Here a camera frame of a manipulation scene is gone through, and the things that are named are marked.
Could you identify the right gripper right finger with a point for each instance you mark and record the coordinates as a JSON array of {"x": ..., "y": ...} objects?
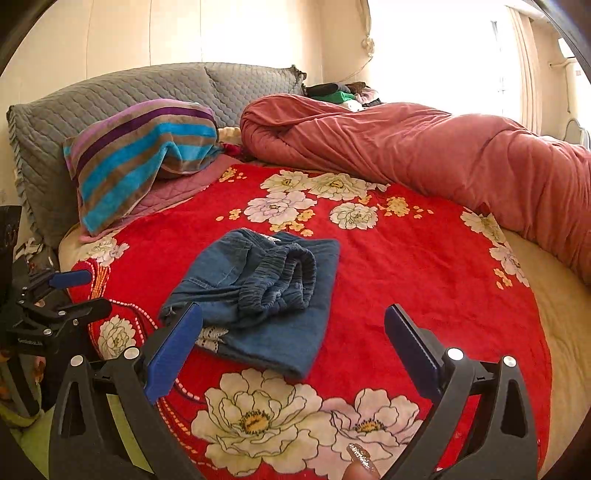
[{"x": 501, "y": 442}]

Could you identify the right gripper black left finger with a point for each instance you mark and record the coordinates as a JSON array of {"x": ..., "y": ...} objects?
[{"x": 84, "y": 439}]

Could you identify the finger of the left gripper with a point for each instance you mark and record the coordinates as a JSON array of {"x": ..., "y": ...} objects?
[
  {"x": 45, "y": 282},
  {"x": 77, "y": 314}
]

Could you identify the blue denim pants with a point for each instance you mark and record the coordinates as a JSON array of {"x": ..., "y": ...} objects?
[{"x": 265, "y": 299}]

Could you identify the right hand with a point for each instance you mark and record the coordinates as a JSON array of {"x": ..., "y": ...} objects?
[{"x": 361, "y": 466}]

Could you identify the striped colourful towel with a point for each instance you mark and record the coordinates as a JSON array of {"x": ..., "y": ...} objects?
[{"x": 113, "y": 163}]

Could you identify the pink quilted pillow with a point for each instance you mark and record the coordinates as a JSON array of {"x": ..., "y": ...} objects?
[{"x": 166, "y": 193}]

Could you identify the beige bed sheet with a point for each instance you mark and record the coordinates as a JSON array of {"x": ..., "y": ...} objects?
[{"x": 564, "y": 306}]

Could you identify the red floral blanket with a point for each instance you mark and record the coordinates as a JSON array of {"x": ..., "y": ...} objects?
[{"x": 286, "y": 405}]

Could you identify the pink-red quilted duvet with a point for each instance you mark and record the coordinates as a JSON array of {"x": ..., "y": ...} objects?
[{"x": 534, "y": 186}]

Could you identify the pile of clothes behind duvet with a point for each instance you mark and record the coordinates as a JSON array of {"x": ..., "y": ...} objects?
[{"x": 355, "y": 97}]

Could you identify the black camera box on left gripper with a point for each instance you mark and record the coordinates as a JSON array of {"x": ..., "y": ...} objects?
[{"x": 10, "y": 216}]

